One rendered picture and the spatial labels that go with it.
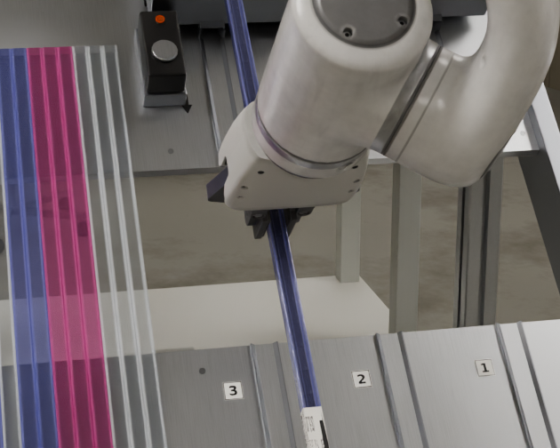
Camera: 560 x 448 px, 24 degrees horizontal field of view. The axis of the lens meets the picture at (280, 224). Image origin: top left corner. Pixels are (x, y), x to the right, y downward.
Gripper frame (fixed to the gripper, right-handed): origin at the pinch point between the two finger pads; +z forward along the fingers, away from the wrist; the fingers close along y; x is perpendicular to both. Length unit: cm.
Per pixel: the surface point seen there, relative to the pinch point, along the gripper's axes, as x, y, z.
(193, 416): 13.7, 6.9, 9.5
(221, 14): -25.7, -0.7, 13.2
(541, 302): -60, -127, 237
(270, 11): -25.8, -5.5, 13.0
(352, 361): 10.1, -7.2, 10.1
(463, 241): -12, -32, 43
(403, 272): -13, -29, 58
